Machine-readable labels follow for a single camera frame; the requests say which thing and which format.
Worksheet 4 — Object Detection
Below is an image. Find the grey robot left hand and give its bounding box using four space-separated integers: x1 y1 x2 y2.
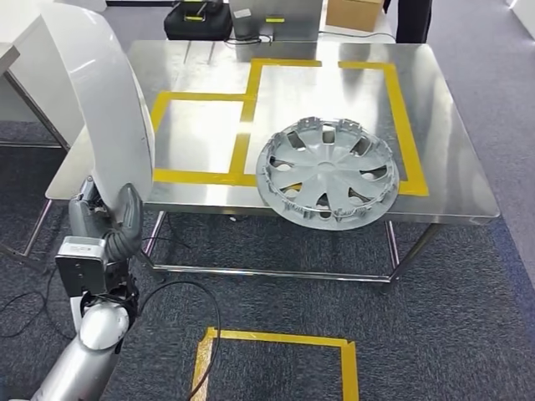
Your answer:
67 175 145 265

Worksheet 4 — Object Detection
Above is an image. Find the white curved panel part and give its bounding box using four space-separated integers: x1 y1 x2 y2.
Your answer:
39 3 155 214

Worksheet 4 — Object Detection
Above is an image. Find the stainless steel workbench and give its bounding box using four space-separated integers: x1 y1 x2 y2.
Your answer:
23 39 501 294

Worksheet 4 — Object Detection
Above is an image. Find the white block cabinet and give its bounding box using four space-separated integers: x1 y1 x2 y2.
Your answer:
0 0 85 150

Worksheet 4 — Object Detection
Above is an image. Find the black carry case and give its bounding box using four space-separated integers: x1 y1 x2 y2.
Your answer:
163 0 233 43

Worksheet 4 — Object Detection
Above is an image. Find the black remote controller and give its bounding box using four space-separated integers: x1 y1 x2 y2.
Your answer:
173 0 224 23

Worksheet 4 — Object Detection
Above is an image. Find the silver wheel hubcap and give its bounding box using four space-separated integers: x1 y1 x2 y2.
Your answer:
255 116 400 232

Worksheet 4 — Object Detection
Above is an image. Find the silver laptop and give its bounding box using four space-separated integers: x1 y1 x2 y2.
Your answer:
228 0 325 43

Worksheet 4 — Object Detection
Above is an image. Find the white table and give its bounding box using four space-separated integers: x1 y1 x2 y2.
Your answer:
166 22 395 45

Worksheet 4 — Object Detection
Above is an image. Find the brown cardboard box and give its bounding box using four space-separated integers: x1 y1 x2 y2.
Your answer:
325 0 384 33

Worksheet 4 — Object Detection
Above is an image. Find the person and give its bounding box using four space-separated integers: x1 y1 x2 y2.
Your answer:
382 0 434 44

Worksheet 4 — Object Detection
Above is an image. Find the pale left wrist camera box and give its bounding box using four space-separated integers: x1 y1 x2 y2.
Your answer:
55 236 110 300

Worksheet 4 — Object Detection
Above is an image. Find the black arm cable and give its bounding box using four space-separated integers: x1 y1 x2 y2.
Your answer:
138 279 221 401

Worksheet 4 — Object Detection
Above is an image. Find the dark metal desk frame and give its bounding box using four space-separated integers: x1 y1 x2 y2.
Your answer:
0 43 70 151

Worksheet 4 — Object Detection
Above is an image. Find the black laptop cable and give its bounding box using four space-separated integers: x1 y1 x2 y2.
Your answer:
224 33 273 47

